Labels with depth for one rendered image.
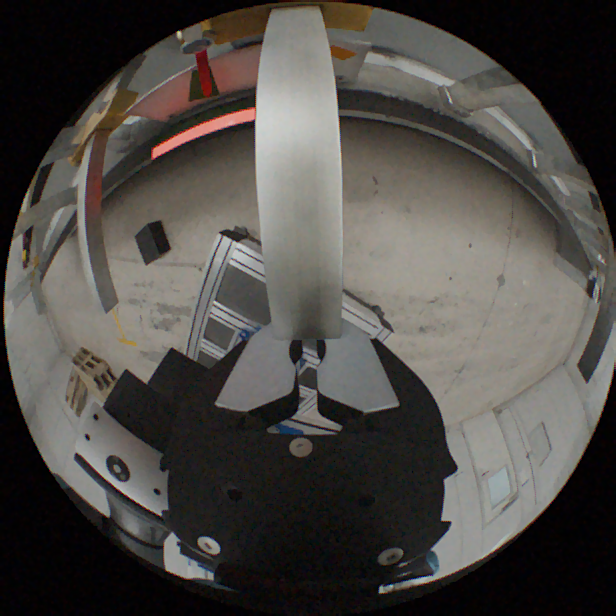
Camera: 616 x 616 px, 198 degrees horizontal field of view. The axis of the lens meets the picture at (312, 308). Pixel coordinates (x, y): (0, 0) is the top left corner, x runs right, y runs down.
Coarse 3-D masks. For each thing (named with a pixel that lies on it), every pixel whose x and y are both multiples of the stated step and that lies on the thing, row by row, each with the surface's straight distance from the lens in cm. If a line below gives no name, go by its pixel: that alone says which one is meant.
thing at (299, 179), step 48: (288, 48) 11; (288, 96) 9; (336, 96) 9; (288, 144) 8; (336, 144) 8; (288, 192) 7; (336, 192) 7; (288, 240) 7; (336, 240) 7; (288, 288) 8; (336, 288) 8; (288, 336) 9; (336, 336) 9
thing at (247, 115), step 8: (240, 112) 28; (248, 112) 28; (216, 120) 29; (224, 120) 28; (232, 120) 28; (240, 120) 27; (248, 120) 27; (200, 128) 30; (208, 128) 29; (216, 128) 28; (176, 136) 32; (184, 136) 31; (192, 136) 30; (168, 144) 33; (176, 144) 31; (160, 152) 33
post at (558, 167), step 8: (536, 160) 52; (544, 160) 51; (552, 160) 51; (560, 160) 50; (544, 168) 51; (552, 168) 50; (560, 168) 50; (568, 168) 49; (576, 168) 49; (584, 168) 49; (560, 176) 52; (568, 176) 49; (576, 176) 48; (584, 176) 48; (576, 184) 51; (584, 184) 49; (592, 184) 48; (592, 192) 51
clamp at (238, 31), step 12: (228, 12) 20; (240, 12) 19; (252, 12) 19; (264, 12) 19; (324, 12) 20; (336, 12) 20; (348, 12) 20; (360, 12) 20; (204, 24) 20; (216, 24) 20; (228, 24) 20; (240, 24) 20; (252, 24) 20; (264, 24) 20; (324, 24) 21; (336, 24) 21; (348, 24) 21; (360, 24) 21; (180, 36) 21; (216, 36) 21; (228, 36) 21; (240, 36) 21
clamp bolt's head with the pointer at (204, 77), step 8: (208, 32) 20; (200, 40) 19; (184, 48) 20; (192, 48) 20; (200, 48) 20; (200, 56) 22; (200, 64) 23; (200, 72) 25; (208, 72) 25; (200, 80) 26; (208, 80) 26; (208, 88) 28; (208, 96) 30
